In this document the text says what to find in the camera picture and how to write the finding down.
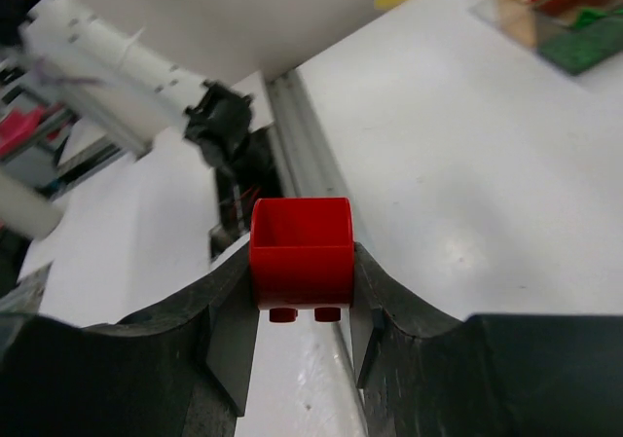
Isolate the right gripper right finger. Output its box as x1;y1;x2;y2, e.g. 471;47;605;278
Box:
349;244;622;436

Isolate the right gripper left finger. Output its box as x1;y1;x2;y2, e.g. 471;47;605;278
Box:
1;247;258;436

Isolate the red rounded lego brick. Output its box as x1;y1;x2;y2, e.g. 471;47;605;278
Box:
249;197;354;323

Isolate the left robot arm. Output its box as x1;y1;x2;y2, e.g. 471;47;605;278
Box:
1;0;274;244

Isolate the clear compartment container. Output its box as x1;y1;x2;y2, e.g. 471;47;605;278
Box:
470;0;622;76

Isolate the aluminium rail front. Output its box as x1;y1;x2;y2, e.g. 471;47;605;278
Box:
268;69;362;409

